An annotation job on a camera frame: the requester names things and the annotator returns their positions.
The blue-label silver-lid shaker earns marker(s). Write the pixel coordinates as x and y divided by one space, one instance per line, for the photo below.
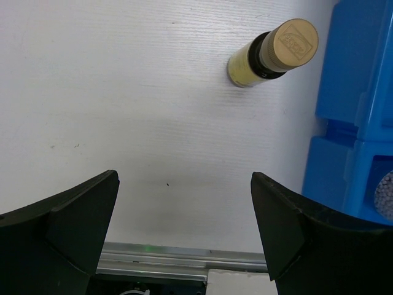
383 197

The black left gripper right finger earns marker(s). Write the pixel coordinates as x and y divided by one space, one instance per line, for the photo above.
312 249

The blue three-compartment plastic bin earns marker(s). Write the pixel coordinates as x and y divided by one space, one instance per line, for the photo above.
346 164

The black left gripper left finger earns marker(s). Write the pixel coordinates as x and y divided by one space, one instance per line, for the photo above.
53 246

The front aluminium rail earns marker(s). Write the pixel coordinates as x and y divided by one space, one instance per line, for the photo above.
174 263

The yellow-label brown bottle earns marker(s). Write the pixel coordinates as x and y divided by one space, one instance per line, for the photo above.
270 55

